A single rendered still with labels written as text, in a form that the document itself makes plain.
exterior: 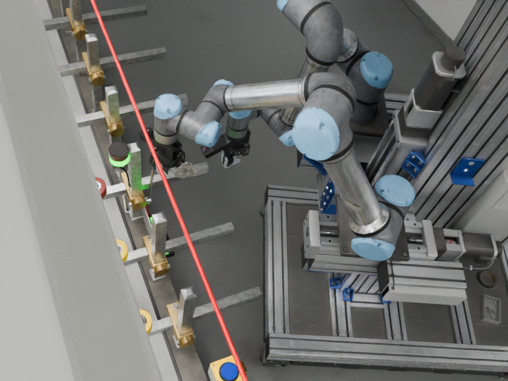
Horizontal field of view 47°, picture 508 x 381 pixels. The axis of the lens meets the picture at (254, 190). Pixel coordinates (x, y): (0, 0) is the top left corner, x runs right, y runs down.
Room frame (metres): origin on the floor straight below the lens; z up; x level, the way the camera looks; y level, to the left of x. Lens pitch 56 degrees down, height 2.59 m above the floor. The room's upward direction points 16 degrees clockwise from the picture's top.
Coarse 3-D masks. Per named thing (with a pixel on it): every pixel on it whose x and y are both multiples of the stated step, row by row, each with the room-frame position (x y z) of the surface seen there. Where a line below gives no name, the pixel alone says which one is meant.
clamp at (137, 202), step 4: (124, 172) 1.08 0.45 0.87; (124, 176) 1.07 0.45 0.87; (124, 180) 1.05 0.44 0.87; (128, 184) 1.04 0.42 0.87; (128, 188) 1.03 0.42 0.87; (128, 192) 1.01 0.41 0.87; (128, 196) 1.01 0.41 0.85; (136, 196) 1.01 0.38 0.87; (140, 196) 1.01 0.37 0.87; (132, 200) 0.99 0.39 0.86; (136, 200) 0.99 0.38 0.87; (140, 200) 0.99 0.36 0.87; (144, 200) 1.01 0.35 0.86; (132, 204) 0.98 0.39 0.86; (136, 204) 0.98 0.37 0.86; (140, 204) 0.99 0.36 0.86; (144, 204) 1.00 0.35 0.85; (132, 208) 0.97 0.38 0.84; (136, 208) 0.98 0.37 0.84; (140, 208) 0.99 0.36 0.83
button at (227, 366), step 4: (224, 364) 0.42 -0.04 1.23; (228, 364) 0.42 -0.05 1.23; (232, 364) 0.43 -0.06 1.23; (224, 368) 0.41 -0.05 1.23; (228, 368) 0.41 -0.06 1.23; (232, 368) 0.42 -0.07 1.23; (236, 368) 0.42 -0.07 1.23; (224, 372) 0.40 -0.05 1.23; (228, 372) 0.41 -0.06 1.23; (232, 372) 0.41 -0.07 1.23; (236, 372) 0.41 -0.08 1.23; (224, 376) 0.39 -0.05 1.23; (228, 376) 0.40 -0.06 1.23; (232, 376) 0.40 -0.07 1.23
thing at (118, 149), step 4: (112, 144) 1.00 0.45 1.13; (116, 144) 1.01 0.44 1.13; (120, 144) 1.01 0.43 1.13; (124, 144) 1.01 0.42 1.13; (112, 148) 0.99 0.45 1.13; (116, 148) 0.99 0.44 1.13; (120, 148) 1.00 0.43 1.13; (124, 148) 1.00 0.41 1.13; (112, 152) 0.98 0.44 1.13; (116, 152) 0.98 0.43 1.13; (120, 152) 0.98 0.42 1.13; (124, 152) 0.99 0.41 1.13; (116, 156) 0.97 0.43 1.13; (120, 156) 0.97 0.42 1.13; (128, 176) 1.00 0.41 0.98; (128, 180) 1.00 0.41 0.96
